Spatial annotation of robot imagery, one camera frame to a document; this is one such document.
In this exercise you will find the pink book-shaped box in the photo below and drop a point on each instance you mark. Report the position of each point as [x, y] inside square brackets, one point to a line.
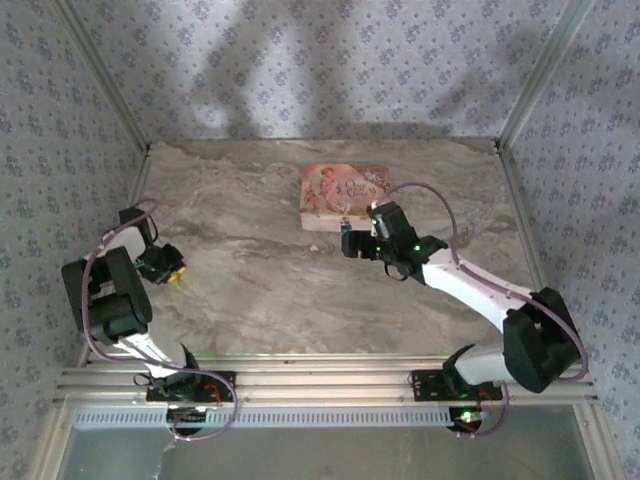
[335, 190]

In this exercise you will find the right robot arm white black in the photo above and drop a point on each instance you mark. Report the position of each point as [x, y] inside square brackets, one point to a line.
[535, 345]

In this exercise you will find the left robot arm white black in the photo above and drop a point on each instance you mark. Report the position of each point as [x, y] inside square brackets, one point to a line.
[115, 300]

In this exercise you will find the aluminium table side rail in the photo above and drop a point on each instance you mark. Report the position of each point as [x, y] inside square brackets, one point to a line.
[517, 200]
[141, 175]

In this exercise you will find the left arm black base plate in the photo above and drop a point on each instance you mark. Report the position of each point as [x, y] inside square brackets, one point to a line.
[225, 382]

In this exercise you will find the aluminium mounting rail beam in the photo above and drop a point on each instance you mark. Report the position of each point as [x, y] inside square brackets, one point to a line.
[325, 380]

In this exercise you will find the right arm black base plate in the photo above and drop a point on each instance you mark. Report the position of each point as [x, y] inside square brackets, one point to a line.
[425, 385]

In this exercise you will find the aluminium frame post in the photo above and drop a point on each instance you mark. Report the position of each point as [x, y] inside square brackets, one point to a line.
[597, 445]
[103, 75]
[545, 75]
[50, 445]

